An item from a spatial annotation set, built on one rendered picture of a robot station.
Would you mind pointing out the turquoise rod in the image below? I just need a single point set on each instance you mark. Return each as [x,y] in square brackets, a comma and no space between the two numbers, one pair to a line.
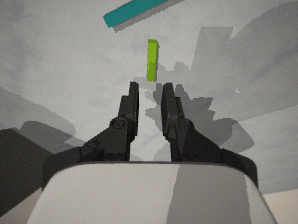
[128,10]

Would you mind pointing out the lime green rod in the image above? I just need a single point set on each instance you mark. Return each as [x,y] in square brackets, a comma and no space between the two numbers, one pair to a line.
[151,59]

